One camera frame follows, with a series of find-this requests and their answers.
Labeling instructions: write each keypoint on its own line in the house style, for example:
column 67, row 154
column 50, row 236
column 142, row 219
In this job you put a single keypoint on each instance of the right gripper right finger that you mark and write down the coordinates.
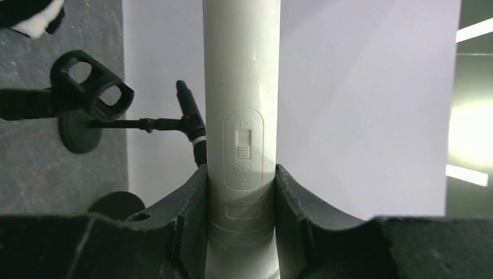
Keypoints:
column 316, row 240

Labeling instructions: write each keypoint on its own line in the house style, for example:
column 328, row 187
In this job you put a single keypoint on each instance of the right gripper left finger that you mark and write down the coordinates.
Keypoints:
column 165, row 240

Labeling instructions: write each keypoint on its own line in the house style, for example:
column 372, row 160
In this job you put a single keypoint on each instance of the black handheld microphone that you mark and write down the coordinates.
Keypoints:
column 192, row 123

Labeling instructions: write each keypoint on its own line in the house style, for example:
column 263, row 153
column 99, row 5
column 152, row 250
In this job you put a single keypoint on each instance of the black mic stand with clip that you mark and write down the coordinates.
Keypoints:
column 81, row 134

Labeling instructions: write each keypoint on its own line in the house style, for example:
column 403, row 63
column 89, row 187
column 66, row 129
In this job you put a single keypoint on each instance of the black mic stand ring holder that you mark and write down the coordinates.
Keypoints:
column 102, row 95

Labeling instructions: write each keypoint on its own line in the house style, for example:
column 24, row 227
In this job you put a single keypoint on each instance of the white tube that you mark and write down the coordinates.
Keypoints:
column 241, row 41

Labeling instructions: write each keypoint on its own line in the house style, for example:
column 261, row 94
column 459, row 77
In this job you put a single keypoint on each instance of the black white striped towel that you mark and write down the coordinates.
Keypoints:
column 34, row 18

